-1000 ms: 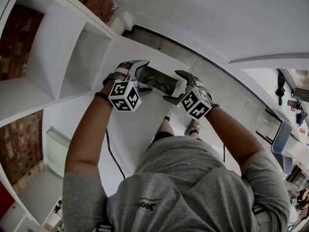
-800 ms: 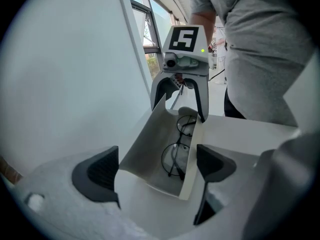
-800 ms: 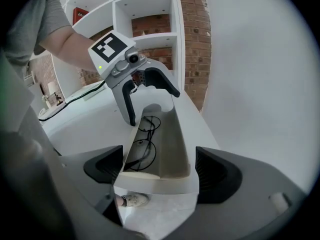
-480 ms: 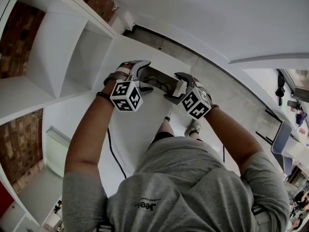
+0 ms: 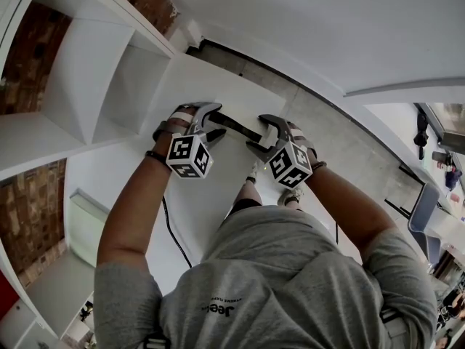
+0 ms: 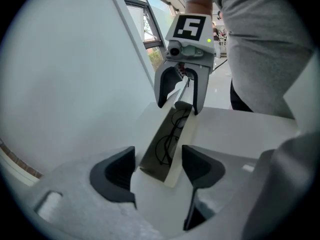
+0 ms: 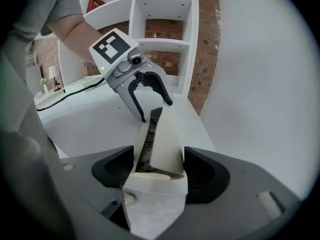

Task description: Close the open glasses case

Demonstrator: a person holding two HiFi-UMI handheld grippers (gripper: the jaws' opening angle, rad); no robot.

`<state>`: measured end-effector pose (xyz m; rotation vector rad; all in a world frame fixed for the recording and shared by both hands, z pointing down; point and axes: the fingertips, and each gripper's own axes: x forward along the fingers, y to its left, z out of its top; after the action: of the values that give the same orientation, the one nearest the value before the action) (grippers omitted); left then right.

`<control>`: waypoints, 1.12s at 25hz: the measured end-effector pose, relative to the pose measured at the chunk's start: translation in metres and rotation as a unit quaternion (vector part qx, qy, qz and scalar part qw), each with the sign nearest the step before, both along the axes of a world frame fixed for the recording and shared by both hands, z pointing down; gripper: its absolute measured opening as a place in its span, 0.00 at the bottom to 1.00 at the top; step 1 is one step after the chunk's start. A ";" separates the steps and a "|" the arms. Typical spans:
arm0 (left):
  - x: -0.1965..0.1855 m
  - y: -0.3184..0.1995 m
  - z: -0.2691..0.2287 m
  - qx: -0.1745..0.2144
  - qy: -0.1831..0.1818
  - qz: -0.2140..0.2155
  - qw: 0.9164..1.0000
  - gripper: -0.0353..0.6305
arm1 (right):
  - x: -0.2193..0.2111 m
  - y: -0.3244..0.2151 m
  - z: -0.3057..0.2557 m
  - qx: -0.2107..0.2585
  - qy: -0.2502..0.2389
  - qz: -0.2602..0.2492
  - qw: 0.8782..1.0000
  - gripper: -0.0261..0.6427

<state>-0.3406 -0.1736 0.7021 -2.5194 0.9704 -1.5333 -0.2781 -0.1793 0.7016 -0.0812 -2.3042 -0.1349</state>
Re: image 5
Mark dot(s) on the person's left forearm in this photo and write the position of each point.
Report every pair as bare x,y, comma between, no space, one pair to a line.
127,213

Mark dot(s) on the person's left leg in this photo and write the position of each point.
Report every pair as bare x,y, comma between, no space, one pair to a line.
248,191

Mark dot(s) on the blue chair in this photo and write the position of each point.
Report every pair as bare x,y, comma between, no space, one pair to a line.
423,209

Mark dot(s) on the person's shoe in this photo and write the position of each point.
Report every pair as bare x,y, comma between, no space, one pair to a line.
252,173
290,196

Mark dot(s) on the white shelf unit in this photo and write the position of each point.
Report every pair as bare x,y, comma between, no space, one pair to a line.
91,67

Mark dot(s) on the dark object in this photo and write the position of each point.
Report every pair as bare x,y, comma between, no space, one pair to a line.
236,126

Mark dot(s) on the person's right shoe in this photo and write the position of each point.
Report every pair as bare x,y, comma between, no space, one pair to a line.
290,196

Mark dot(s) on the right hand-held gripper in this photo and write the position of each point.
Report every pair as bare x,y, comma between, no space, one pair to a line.
290,165

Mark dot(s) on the grey T-shirt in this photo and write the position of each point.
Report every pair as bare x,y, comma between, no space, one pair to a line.
272,285

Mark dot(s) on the white desk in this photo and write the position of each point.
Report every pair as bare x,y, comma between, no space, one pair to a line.
214,195

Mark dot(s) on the black pouch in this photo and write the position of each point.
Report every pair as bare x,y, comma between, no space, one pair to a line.
421,133

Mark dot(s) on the person's right forearm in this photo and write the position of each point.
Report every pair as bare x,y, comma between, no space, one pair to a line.
345,209

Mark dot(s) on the black-framed window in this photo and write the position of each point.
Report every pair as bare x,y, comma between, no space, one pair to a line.
450,118

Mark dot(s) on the person's left shoe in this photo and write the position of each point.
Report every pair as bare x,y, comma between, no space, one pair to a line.
252,173

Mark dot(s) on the white box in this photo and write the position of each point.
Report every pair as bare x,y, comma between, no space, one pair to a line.
85,227

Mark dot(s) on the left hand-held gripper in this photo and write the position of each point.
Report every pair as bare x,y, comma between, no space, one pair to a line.
189,155

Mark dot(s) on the purple bag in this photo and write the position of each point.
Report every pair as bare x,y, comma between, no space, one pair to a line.
453,178

